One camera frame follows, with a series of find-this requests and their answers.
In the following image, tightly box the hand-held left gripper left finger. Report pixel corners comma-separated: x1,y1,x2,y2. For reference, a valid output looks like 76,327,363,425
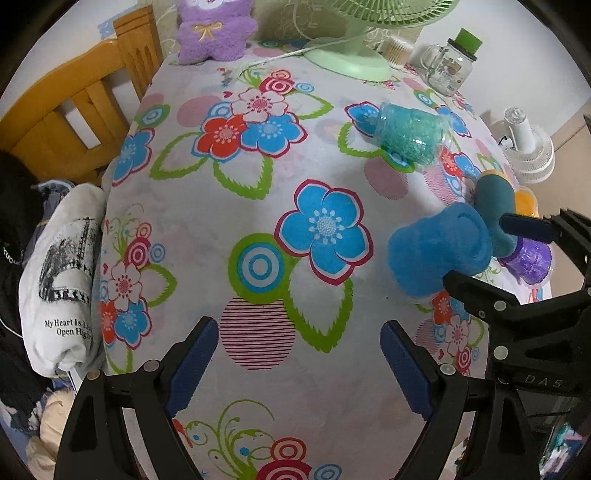
59,316,219,480

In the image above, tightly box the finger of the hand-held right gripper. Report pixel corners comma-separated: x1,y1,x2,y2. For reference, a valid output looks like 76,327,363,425
442,270,591,354
500,208,591,278

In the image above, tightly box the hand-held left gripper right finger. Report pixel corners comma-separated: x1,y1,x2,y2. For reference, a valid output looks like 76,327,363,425
380,320,540,480

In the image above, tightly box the blue glitter cup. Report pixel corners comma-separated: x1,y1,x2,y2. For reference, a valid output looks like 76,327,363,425
388,202,493,297

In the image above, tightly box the orange cup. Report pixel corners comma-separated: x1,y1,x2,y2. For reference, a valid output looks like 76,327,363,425
514,189,540,219

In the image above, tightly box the purple glitter cup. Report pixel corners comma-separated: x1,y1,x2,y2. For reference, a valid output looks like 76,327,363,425
502,237,553,283

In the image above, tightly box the dark teal cup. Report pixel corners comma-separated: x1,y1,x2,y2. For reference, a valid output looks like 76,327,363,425
475,170,519,258

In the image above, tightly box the teal glitter cup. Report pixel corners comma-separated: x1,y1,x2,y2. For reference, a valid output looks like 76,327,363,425
375,102,452,166

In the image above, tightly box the white fan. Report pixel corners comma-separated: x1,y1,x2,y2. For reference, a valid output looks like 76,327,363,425
499,106,555,184

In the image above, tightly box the white printed t-shirt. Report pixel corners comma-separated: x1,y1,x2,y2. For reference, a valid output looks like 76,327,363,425
18,183,108,378

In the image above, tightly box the cream cloth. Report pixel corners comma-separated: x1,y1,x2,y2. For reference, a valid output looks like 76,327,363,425
25,388,81,480

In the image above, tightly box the glass mug with green lid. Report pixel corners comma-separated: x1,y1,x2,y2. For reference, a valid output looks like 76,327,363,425
421,28,484,97

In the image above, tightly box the floral tablecloth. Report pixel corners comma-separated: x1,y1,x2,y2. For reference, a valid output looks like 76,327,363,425
95,39,554,480

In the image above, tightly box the black clothing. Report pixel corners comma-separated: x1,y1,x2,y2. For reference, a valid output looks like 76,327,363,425
0,151,49,416

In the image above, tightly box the green desk fan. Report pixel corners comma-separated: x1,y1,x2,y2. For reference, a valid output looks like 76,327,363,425
303,0,456,83

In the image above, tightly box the wooden chair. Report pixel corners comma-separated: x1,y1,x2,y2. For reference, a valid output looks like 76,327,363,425
0,9,163,186

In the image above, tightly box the purple plush toy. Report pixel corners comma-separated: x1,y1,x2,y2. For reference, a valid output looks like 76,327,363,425
177,0,257,64

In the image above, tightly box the white fan cable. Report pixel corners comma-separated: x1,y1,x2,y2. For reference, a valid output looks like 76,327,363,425
230,36,356,77

